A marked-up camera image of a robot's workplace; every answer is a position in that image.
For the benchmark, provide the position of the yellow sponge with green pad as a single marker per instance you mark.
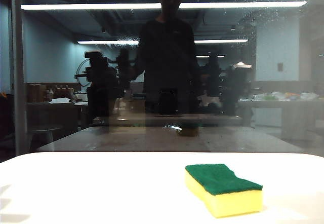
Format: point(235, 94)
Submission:
point(222, 181)

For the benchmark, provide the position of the white round stool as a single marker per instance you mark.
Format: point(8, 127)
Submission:
point(44, 130)

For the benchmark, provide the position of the grey vertical frame post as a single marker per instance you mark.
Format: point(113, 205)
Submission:
point(18, 82)

